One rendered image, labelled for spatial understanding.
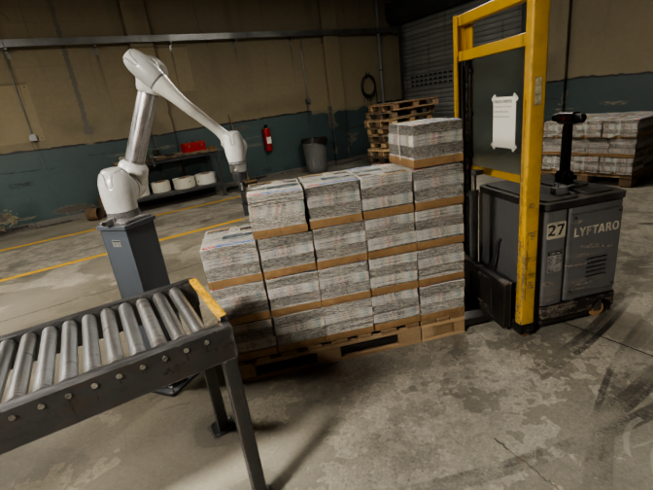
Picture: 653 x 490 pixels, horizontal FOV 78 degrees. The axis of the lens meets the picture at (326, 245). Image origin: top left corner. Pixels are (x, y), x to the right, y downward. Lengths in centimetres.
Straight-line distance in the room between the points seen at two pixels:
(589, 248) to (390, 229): 118
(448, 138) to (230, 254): 129
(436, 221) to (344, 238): 54
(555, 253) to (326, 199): 135
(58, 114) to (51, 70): 69
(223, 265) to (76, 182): 660
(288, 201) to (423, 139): 77
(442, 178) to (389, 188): 30
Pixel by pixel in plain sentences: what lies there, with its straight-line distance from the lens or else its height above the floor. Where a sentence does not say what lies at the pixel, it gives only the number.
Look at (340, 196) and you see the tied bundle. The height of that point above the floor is 98.
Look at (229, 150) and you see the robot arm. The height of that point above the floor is 128.
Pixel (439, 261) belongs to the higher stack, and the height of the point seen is 51.
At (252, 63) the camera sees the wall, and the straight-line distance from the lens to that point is 930.
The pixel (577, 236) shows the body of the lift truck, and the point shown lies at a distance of 271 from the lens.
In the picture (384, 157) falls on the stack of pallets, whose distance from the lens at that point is 856.
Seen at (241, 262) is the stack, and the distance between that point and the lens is 215.
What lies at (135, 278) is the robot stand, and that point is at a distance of 234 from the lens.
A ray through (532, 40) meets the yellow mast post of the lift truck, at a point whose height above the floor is 161.
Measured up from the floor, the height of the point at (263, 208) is 99.
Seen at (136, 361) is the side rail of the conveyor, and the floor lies 80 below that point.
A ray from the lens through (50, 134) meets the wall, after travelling 856.
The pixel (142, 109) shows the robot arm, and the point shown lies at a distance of 241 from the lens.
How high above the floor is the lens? 145
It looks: 19 degrees down
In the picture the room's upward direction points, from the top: 7 degrees counter-clockwise
